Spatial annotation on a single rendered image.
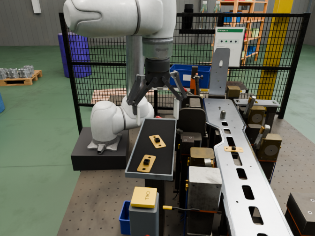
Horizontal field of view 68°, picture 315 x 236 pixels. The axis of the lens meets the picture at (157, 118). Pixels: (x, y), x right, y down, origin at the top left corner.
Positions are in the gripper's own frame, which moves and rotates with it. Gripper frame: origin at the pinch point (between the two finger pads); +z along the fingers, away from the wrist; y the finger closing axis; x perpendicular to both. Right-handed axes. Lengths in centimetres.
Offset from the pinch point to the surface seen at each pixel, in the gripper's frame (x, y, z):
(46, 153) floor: 196, -73, 126
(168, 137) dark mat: 1.7, 4.9, 9.5
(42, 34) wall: 1110, -150, 82
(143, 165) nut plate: -11.8, -8.6, 9.2
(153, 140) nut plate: 1.0, -1.0, 9.2
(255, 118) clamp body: 33, 74, 27
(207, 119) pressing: 38, 44, 25
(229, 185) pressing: -12.8, 23.9, 25.5
